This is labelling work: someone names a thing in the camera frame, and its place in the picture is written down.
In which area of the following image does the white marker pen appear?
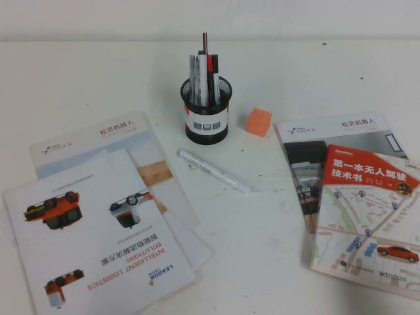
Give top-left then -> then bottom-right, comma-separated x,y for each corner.
177,148 -> 250,195

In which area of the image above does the black mesh pen holder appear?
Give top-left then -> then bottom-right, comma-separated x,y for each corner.
179,75 -> 233,146

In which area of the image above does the short white pen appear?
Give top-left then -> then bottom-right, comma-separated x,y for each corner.
212,72 -> 222,101

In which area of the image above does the orange foam cube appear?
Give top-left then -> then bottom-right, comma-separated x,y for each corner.
244,106 -> 273,137

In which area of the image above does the black marker with red band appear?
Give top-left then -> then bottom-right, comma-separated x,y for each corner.
207,54 -> 221,104

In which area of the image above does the AgileX brochure with wood photo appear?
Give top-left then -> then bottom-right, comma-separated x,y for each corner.
28,110 -> 201,230

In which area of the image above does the AgileX brochure with room photo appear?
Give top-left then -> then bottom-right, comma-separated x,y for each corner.
272,110 -> 411,234

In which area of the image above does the Leador intelligent logistics brochure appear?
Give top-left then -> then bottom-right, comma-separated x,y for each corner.
2,147 -> 197,315

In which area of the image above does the red self-driving technology book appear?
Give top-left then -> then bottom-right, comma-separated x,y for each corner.
310,143 -> 420,301

